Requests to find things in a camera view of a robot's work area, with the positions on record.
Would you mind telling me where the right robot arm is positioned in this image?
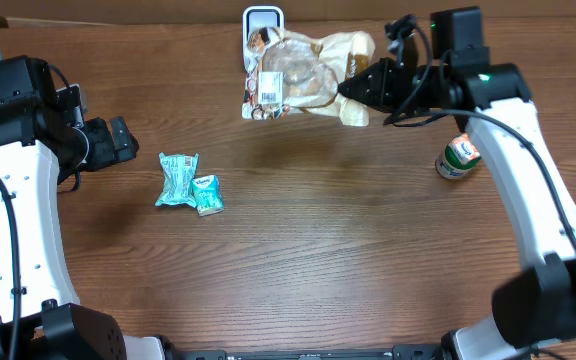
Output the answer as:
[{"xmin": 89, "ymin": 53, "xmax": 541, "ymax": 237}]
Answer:
[{"xmin": 338, "ymin": 6, "xmax": 576, "ymax": 360}]

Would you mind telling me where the brown white snack bag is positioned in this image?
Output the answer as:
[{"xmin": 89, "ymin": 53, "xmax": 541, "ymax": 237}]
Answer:
[{"xmin": 242, "ymin": 27, "xmax": 375, "ymax": 127}]

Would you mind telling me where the white barcode scanner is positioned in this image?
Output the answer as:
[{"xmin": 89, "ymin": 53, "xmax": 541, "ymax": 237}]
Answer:
[{"xmin": 242, "ymin": 5, "xmax": 285, "ymax": 71}]

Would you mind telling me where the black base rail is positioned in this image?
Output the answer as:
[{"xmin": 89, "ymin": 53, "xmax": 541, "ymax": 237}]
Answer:
[{"xmin": 164, "ymin": 344, "xmax": 453, "ymax": 360}]

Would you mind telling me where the teal snack wrapper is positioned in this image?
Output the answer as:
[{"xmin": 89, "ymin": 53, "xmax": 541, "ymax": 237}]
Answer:
[{"xmin": 155, "ymin": 153, "xmax": 199, "ymax": 208}]

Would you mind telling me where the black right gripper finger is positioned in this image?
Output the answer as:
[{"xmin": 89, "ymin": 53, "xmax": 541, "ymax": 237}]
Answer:
[
  {"xmin": 349, "ymin": 94, "xmax": 386, "ymax": 113},
  {"xmin": 338, "ymin": 61, "xmax": 383, "ymax": 100}
]

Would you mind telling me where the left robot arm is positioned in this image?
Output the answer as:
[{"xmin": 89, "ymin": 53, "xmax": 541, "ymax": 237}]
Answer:
[{"xmin": 0, "ymin": 56, "xmax": 176, "ymax": 359}]

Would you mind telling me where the teal tissue pack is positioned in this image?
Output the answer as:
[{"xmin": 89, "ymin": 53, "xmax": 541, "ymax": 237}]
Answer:
[{"xmin": 192, "ymin": 175, "xmax": 224, "ymax": 216}]

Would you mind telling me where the orange tissue pack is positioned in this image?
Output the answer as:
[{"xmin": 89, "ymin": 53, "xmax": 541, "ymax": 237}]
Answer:
[{"xmin": 448, "ymin": 133, "xmax": 481, "ymax": 169}]

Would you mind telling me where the green lid seasoning jar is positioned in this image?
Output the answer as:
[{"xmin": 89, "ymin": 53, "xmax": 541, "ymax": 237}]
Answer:
[{"xmin": 435, "ymin": 141, "xmax": 480, "ymax": 180}]

